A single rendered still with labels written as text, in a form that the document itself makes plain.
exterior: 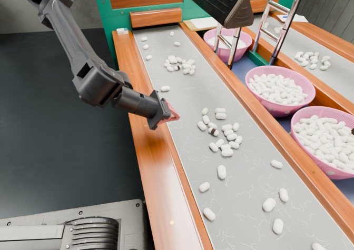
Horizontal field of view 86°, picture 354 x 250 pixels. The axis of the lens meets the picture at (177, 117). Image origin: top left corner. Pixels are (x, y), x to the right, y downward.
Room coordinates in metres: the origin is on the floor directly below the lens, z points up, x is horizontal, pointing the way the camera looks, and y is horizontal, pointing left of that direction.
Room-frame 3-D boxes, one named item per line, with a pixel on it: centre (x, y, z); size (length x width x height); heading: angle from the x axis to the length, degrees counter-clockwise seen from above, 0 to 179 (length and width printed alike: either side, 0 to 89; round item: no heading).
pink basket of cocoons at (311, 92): (0.63, -0.42, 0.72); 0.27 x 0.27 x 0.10
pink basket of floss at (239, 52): (1.05, -0.28, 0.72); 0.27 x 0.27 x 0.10
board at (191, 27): (1.25, -0.22, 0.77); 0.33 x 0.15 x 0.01; 108
